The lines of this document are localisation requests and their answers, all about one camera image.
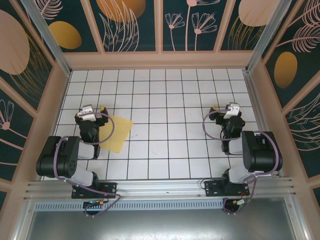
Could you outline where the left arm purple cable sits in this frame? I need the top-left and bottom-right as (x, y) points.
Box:
(53, 111), (123, 219)

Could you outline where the grey slotted cable duct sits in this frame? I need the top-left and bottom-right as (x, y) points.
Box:
(33, 198), (286, 211)

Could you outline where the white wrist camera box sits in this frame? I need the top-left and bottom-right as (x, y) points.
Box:
(75, 104), (97, 123)
(223, 102), (241, 120)

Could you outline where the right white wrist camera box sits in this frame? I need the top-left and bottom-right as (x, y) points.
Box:
(223, 102), (241, 120)

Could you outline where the grey metal sheet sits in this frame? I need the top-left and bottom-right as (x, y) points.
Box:
(14, 209), (308, 240)

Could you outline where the aluminium side rail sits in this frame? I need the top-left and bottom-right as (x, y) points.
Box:
(243, 71), (286, 178)

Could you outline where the yellow cloth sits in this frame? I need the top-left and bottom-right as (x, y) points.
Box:
(97, 113), (135, 154)

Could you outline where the left small circuit board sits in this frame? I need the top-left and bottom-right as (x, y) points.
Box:
(82, 199), (111, 210)

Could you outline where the long aluminium mounting rail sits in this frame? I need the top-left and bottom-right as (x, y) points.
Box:
(23, 176), (298, 202)

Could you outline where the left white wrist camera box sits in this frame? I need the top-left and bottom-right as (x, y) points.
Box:
(75, 104), (97, 123)

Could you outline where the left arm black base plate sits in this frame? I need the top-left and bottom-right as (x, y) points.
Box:
(71, 181), (118, 200)

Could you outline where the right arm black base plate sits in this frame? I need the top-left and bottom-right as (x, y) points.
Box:
(204, 180), (251, 198)

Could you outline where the right small circuit board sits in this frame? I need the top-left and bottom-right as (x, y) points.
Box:
(231, 198), (251, 208)

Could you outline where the aluminium frame post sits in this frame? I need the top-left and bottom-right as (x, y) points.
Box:
(244, 0), (293, 74)
(21, 0), (73, 77)

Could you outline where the small circuit board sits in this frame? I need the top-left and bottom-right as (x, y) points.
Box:
(82, 199), (111, 210)
(231, 198), (251, 208)

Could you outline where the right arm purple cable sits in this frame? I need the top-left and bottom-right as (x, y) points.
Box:
(202, 106), (281, 216)

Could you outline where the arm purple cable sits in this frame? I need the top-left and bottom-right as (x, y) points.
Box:
(53, 111), (123, 219)
(202, 106), (281, 216)

